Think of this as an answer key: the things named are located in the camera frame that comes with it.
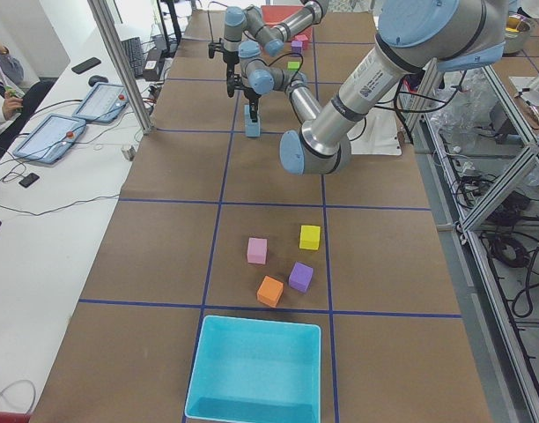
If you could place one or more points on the yellow block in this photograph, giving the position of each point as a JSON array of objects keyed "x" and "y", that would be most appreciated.
[{"x": 310, "y": 237}]

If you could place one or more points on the black keyboard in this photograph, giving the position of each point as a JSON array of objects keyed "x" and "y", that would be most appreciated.
[{"x": 133, "y": 50}]

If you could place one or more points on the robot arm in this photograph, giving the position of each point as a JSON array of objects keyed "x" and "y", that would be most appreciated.
[
  {"x": 459, "y": 35},
  {"x": 237, "y": 21}
]

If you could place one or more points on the light blue block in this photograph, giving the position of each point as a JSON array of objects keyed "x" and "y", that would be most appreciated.
[
  {"x": 251, "y": 115},
  {"x": 252, "y": 129}
]

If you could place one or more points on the person at desk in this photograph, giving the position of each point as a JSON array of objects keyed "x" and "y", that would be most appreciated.
[{"x": 16, "y": 107}]

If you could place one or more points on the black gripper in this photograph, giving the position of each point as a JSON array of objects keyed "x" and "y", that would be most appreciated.
[
  {"x": 252, "y": 96},
  {"x": 229, "y": 68}
]

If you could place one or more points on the right teach pendant tablet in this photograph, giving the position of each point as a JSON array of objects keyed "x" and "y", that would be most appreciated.
[{"x": 102, "y": 104}]

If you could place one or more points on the pink plastic bin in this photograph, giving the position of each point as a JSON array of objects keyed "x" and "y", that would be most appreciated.
[{"x": 273, "y": 14}]

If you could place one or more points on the teach pendant tablet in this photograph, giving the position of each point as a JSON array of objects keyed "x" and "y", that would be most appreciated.
[
  {"x": 102, "y": 104},
  {"x": 51, "y": 139}
]

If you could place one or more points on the black computer mouse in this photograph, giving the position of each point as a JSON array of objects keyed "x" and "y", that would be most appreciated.
[{"x": 95, "y": 79}]

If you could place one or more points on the left teach pendant tablet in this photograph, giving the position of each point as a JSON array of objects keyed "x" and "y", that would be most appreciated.
[{"x": 51, "y": 139}]

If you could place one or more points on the light pink block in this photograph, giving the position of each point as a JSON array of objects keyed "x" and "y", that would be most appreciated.
[{"x": 257, "y": 249}]

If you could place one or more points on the purple block right side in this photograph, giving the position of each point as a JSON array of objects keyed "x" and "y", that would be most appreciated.
[{"x": 296, "y": 47}]

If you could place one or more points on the small metal weight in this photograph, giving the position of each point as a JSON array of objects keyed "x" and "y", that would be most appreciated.
[{"x": 128, "y": 152}]

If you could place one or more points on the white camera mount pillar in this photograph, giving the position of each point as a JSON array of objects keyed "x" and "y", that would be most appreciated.
[{"x": 377, "y": 134}]

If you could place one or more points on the green block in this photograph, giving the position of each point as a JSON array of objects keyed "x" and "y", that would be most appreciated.
[{"x": 293, "y": 65}]

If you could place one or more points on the orange block left side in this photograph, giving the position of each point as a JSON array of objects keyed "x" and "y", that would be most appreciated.
[{"x": 270, "y": 291}]

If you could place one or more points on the aluminium frame post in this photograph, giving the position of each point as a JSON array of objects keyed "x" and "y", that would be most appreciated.
[{"x": 105, "y": 23}]

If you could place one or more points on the purple block left side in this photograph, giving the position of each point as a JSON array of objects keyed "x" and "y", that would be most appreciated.
[{"x": 300, "y": 277}]

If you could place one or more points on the cyan plastic bin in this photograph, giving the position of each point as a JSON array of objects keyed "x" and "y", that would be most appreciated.
[{"x": 250, "y": 370}]

